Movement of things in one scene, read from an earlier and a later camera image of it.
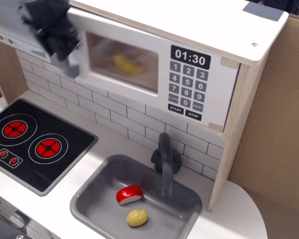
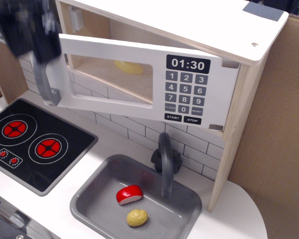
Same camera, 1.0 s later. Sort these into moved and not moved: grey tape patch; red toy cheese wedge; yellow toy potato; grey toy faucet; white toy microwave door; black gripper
Moved: white toy microwave door; black gripper
Not moved: yellow toy potato; grey toy faucet; grey tape patch; red toy cheese wedge
